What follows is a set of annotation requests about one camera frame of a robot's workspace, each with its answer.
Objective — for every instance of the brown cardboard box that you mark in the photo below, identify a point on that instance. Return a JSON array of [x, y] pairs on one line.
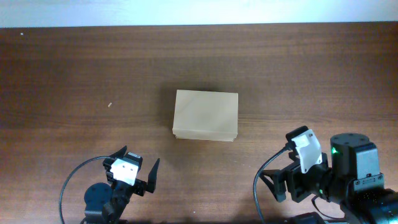
[[206, 115]]

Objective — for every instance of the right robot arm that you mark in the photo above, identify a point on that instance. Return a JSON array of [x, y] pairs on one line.
[[350, 178]]

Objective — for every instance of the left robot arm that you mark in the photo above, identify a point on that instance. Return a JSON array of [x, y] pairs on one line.
[[106, 202]]

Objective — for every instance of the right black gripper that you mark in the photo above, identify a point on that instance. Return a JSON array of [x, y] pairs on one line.
[[290, 182]]

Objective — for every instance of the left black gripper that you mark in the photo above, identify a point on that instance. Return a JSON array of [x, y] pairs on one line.
[[138, 187]]

